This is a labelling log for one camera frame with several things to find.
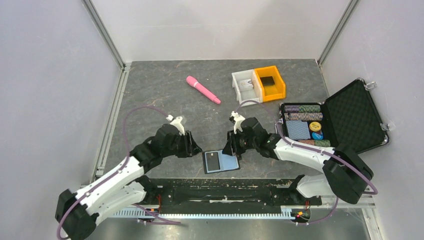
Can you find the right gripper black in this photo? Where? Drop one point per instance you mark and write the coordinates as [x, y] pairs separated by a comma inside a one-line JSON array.
[[232, 147]]

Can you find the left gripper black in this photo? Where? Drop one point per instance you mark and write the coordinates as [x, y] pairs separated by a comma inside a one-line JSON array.
[[191, 148]]

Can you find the black leather card holder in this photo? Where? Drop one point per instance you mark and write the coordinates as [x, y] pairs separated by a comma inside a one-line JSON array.
[[227, 163]]

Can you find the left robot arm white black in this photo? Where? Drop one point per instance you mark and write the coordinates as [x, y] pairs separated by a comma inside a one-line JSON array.
[[79, 213]]

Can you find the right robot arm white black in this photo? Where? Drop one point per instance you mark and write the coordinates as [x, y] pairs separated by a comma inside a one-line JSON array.
[[343, 173]]

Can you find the card in white bin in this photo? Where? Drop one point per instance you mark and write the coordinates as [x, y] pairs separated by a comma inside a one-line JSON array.
[[245, 85]]

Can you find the blue playing card deck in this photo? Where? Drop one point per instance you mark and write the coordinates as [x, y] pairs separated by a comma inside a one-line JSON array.
[[298, 130]]

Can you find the white plastic bin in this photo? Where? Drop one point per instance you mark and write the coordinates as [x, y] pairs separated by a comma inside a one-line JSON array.
[[256, 94]]

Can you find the pink wand massager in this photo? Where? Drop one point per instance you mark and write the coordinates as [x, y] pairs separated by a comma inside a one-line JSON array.
[[193, 82]]

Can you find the poker chip row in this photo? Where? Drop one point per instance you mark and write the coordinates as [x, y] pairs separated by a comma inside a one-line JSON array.
[[302, 108], [316, 142], [304, 116]]

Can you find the top poker chip row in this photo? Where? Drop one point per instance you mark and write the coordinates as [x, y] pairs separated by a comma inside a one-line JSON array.
[[302, 108]]

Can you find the orange plastic bin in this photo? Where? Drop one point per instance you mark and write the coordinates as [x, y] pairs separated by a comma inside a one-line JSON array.
[[275, 92]]

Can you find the black object in orange bin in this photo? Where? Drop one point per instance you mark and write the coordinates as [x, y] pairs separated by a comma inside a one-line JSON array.
[[267, 81]]

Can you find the blue dealer chip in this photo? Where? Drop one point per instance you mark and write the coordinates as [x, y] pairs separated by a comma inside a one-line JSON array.
[[318, 135]]

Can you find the yellow dealer chip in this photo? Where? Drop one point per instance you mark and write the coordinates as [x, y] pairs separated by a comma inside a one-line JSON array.
[[315, 126]]

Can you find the lower poker chip row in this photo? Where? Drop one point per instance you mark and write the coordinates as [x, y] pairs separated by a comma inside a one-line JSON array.
[[316, 142]]

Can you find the black poker chip case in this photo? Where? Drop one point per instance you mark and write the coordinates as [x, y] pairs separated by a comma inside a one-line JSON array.
[[350, 117]]

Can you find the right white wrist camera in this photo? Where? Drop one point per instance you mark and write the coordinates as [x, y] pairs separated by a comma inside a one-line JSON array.
[[237, 121]]

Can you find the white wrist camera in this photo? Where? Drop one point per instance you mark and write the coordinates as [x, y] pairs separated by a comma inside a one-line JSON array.
[[237, 121], [177, 122]]

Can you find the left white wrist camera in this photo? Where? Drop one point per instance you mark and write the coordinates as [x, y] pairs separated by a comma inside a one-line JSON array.
[[177, 122]]

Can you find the white cable duct strip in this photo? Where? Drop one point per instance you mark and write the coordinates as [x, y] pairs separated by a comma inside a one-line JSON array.
[[137, 213]]

